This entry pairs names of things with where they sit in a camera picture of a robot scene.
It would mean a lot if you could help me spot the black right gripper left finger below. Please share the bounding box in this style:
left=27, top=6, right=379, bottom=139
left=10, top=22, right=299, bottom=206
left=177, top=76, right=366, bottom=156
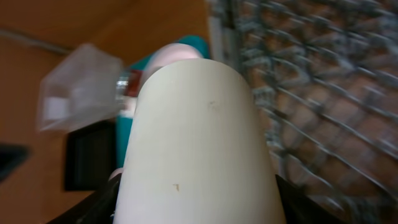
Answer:
left=47, top=174, right=121, bottom=224

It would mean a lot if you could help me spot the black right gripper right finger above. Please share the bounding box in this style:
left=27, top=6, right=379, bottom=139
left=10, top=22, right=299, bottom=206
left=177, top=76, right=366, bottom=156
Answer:
left=275, top=175, right=345, bottom=224

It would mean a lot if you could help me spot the cream white cup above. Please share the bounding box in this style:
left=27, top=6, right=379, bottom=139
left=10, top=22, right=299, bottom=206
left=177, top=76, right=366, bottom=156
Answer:
left=114, top=58, right=285, bottom=224

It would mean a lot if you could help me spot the pink round plate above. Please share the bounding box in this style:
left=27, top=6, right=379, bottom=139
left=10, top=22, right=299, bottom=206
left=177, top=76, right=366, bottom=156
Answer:
left=132, top=44, right=204, bottom=119

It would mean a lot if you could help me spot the grey dishwasher rack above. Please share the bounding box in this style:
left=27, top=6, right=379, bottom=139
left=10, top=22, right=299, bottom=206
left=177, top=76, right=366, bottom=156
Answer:
left=206, top=0, right=397, bottom=223

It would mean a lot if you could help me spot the clear plastic container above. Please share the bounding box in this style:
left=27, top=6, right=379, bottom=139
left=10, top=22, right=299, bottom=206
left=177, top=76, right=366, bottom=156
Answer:
left=37, top=44, right=123, bottom=131

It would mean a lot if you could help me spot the red silver wrapper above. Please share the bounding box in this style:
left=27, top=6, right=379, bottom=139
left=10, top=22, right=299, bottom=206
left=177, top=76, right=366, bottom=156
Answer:
left=116, top=70, right=143, bottom=97

